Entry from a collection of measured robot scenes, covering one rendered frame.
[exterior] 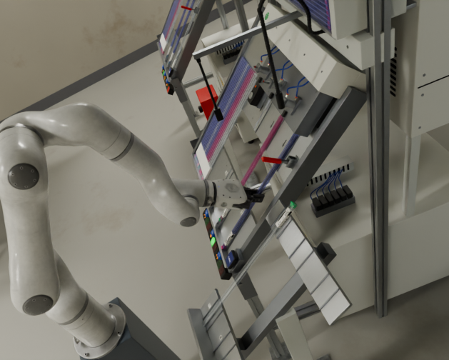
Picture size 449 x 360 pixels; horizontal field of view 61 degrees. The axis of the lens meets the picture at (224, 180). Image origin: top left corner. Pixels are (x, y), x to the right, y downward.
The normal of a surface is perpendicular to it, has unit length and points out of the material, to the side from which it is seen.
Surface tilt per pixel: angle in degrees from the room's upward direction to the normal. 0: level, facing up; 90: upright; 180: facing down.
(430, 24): 90
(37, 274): 68
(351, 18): 90
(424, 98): 90
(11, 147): 12
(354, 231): 0
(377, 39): 90
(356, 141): 0
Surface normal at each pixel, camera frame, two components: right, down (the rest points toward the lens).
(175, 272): -0.29, -0.68
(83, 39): 0.46, 0.52
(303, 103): -0.88, -0.18
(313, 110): 0.24, 0.63
